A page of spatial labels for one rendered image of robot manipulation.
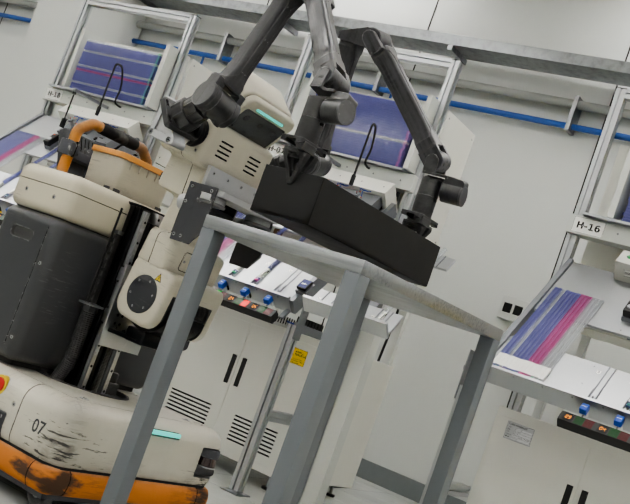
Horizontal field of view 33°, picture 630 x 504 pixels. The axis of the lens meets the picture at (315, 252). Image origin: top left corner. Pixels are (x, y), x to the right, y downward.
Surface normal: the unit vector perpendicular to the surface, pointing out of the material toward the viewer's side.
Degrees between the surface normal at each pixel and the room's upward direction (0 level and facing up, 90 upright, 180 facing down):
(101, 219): 90
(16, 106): 90
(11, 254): 90
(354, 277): 90
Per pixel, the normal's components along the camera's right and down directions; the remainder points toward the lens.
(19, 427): -0.54, -0.26
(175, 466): 0.77, 0.23
